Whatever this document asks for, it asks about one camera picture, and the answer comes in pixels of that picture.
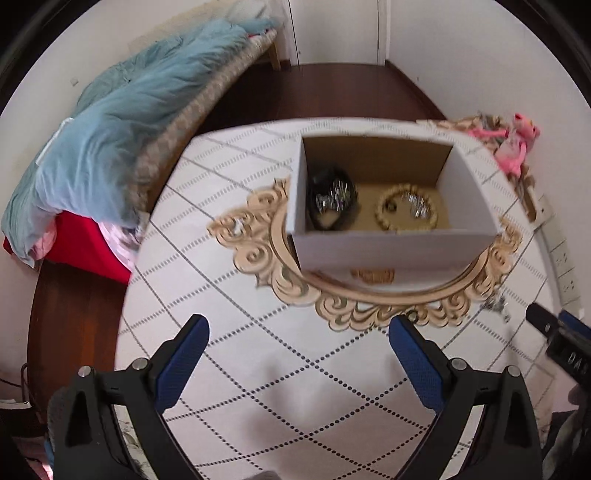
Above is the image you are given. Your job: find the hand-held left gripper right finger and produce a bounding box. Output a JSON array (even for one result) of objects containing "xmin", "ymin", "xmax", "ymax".
[{"xmin": 389, "ymin": 315, "xmax": 542, "ymax": 480}]

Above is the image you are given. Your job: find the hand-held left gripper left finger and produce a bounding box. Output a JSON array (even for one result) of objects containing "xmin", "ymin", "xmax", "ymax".
[{"xmin": 48, "ymin": 315, "xmax": 210, "ymax": 480}]

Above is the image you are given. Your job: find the silver pendant jewelry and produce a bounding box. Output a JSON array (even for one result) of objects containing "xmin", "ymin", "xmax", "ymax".
[{"xmin": 480, "ymin": 295, "xmax": 511, "ymax": 322}]

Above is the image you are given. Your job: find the cardboard box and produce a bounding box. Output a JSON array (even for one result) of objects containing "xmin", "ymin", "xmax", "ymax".
[{"xmin": 285, "ymin": 134, "xmax": 503, "ymax": 272}]

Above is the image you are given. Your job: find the wooden bead bracelet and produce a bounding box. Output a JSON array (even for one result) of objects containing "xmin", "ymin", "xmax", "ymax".
[{"xmin": 374, "ymin": 184, "xmax": 439, "ymax": 232}]

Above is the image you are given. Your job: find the thin silver necklace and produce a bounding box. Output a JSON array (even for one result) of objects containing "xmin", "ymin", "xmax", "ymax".
[{"xmin": 402, "ymin": 193, "xmax": 433, "ymax": 218}]

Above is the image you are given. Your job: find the chunky silver chain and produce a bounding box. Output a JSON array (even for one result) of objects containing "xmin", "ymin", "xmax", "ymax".
[{"xmin": 316, "ymin": 181, "xmax": 352, "ymax": 212}]

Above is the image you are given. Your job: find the dark fuzzy garment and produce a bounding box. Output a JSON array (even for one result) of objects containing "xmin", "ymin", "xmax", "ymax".
[{"xmin": 542, "ymin": 408, "xmax": 591, "ymax": 479}]

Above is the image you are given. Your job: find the pink checkered sheet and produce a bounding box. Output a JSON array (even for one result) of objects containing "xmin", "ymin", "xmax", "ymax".
[{"xmin": 99, "ymin": 220, "xmax": 145, "ymax": 265}]

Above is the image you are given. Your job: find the red cloth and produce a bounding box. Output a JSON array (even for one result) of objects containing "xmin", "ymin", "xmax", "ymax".
[{"xmin": 2, "ymin": 211, "xmax": 139, "ymax": 285}]

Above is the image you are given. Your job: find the pink plush toy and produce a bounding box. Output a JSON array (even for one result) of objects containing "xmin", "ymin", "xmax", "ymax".
[{"xmin": 466, "ymin": 113, "xmax": 541, "ymax": 179}]

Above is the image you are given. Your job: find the bed with checkered mattress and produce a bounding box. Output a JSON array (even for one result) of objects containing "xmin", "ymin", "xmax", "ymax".
[{"xmin": 124, "ymin": 28, "xmax": 283, "ymax": 217}]

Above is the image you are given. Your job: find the light blue duvet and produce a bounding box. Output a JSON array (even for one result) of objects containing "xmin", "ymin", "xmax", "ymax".
[{"xmin": 0, "ymin": 18, "xmax": 278, "ymax": 268}]

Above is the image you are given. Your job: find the white door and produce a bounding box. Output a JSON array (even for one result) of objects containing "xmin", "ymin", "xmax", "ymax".
[{"xmin": 286, "ymin": 0, "xmax": 389, "ymax": 66}]

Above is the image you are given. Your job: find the white wall socket strip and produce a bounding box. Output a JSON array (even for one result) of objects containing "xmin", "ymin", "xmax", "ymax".
[{"xmin": 533, "ymin": 196, "xmax": 583, "ymax": 306}]

